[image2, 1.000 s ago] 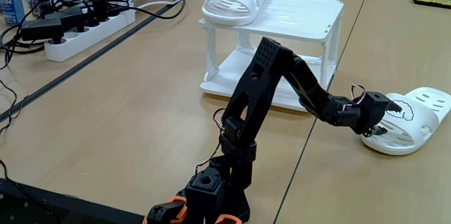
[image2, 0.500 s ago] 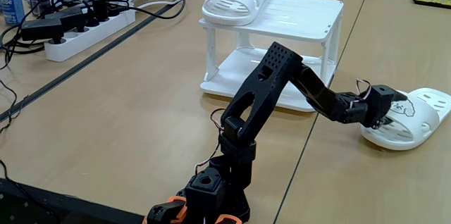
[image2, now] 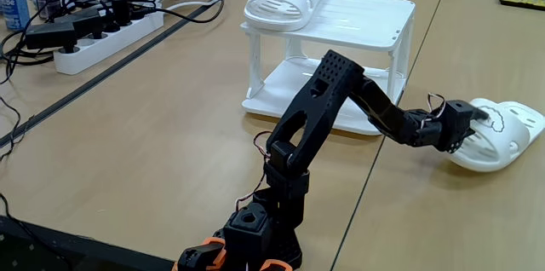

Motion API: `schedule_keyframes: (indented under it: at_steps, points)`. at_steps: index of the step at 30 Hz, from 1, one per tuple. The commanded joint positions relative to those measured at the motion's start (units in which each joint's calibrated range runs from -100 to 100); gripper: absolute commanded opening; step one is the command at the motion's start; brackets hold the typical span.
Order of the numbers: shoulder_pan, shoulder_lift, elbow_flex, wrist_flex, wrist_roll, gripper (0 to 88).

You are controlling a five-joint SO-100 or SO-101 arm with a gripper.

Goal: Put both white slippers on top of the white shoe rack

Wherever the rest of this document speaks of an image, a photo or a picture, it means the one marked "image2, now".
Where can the white slipper with dog print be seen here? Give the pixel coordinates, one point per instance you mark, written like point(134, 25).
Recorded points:
point(506, 139)
point(281, 7)

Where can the white shoe rack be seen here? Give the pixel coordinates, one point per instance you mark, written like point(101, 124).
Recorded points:
point(353, 19)

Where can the black plug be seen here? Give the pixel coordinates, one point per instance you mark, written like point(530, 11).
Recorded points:
point(139, 12)

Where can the black plug charger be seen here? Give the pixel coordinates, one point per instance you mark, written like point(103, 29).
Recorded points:
point(121, 7)

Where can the white power strip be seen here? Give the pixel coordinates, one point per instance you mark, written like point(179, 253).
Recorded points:
point(106, 45)

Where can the black power adapter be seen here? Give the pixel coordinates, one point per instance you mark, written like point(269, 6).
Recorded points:
point(51, 34)
point(83, 21)

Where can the blue drink can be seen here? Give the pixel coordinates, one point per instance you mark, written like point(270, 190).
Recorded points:
point(15, 4)

